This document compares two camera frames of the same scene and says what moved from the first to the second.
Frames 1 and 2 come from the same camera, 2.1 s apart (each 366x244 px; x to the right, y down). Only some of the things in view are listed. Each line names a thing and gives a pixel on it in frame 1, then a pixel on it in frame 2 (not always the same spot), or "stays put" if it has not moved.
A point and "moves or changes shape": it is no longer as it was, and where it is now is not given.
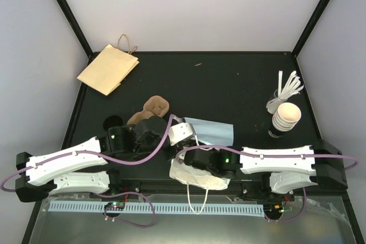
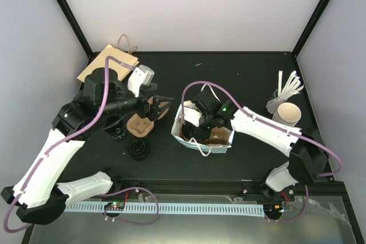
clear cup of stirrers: x=291 y=86 stays put
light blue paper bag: x=207 y=132 moves or changes shape
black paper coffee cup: x=112 y=121 stays put
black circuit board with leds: x=115 y=206 stays put
